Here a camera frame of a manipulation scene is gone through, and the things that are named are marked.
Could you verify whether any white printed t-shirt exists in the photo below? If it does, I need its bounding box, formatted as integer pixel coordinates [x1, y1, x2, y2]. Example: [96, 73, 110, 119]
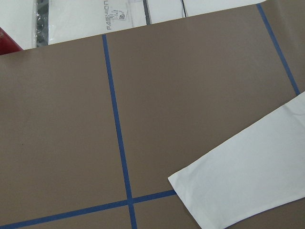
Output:
[168, 94, 305, 229]

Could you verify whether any white folded paper sheet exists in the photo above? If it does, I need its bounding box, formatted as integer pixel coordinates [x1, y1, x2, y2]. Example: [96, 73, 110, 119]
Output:
[147, 0, 262, 24]

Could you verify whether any clear plastic garment bag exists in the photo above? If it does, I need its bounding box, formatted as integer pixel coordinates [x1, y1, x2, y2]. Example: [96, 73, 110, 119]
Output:
[32, 0, 151, 47]

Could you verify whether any red cylinder post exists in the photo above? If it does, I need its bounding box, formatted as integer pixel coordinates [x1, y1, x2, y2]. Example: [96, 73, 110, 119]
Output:
[0, 28, 23, 55]

